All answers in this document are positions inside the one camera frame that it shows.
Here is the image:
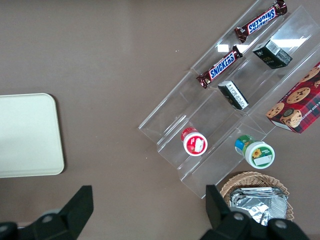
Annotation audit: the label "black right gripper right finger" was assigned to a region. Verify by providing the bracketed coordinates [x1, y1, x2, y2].
[199, 184, 316, 240]

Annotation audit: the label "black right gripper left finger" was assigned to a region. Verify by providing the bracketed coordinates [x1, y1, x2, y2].
[0, 184, 94, 240]

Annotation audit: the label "light wicker basket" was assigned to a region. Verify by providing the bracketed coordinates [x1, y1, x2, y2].
[219, 171, 296, 224]

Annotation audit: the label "cream rectangular tray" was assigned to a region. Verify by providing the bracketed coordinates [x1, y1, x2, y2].
[0, 92, 65, 179]

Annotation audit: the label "silver foil packets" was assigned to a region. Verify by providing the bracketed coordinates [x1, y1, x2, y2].
[228, 185, 289, 227]

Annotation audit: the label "green label white-lid cup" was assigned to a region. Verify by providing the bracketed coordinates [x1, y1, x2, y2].
[234, 134, 276, 171]

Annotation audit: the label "red label white-lid cup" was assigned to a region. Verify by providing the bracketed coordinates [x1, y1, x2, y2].
[180, 126, 209, 157]

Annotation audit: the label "clear acrylic stepped display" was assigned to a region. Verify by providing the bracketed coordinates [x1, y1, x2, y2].
[137, 0, 320, 200]

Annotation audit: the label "small black box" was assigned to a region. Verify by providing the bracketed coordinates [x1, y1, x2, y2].
[217, 80, 250, 111]
[252, 38, 294, 70]

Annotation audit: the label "red tartan cookie box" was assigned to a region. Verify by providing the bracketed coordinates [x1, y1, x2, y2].
[265, 61, 320, 135]

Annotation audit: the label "Snickers chocolate bar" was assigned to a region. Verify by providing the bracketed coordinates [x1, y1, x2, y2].
[233, 0, 289, 44]
[195, 45, 244, 90]

